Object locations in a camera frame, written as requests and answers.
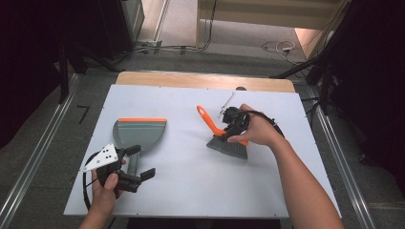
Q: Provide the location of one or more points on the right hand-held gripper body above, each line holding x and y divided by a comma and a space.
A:
235, 117

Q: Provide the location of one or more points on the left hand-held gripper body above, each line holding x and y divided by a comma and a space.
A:
103, 159

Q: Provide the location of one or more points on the orange brush with grey bristles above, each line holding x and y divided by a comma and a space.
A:
227, 149

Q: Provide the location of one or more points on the grey dustpan with orange lip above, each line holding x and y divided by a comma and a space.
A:
140, 133

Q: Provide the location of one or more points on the person's right hand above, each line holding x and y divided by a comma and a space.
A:
261, 130

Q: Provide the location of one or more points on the person's left hand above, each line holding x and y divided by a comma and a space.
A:
103, 198

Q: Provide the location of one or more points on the white table board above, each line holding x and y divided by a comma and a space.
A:
191, 191

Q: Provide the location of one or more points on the wooden table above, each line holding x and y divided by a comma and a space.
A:
191, 79

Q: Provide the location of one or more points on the black metal stand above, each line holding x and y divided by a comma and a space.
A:
63, 79
324, 86

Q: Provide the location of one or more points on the dark cabinet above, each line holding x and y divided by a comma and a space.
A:
117, 28

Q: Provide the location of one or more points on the aluminium floor rail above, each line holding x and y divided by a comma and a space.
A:
344, 178
38, 152

